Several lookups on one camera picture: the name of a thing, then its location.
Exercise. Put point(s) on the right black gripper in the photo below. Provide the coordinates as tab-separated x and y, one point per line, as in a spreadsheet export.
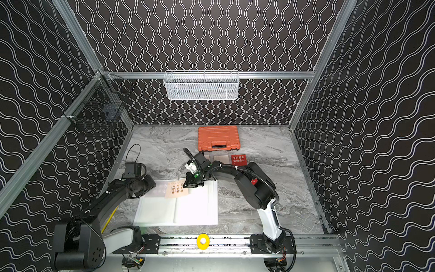
189	182

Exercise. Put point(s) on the beige card red characters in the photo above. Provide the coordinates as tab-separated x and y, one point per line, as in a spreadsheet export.
175	189

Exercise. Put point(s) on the white photo album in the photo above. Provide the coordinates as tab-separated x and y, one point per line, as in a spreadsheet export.
199	208

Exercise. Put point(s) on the red card gold characters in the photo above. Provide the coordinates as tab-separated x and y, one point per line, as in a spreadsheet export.
159	191

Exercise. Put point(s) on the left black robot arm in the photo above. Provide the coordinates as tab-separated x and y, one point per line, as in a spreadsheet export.
78	242

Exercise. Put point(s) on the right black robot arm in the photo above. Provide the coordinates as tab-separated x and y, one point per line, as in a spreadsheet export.
256	187

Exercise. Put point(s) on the beige card small red text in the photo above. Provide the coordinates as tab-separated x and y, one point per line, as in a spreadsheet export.
225	159

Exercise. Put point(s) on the yellow pencil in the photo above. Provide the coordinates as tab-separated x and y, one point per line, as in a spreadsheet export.
109	216

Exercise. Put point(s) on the orange plastic tool case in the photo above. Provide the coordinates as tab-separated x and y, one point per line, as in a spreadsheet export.
218	138

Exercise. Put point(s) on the red card top row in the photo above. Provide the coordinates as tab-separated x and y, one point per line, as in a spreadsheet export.
239	160

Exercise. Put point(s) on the yellow tape roll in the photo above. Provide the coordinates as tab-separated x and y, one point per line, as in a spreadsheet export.
203	241

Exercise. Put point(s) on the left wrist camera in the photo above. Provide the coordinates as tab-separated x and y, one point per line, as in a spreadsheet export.
134	170

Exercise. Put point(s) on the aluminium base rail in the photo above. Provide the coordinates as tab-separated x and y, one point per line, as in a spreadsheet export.
226	245

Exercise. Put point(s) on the white wire mesh basket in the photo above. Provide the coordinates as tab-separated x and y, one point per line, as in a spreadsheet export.
202	84

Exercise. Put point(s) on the black wire mesh basket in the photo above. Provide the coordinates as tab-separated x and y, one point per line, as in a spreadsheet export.
103	110

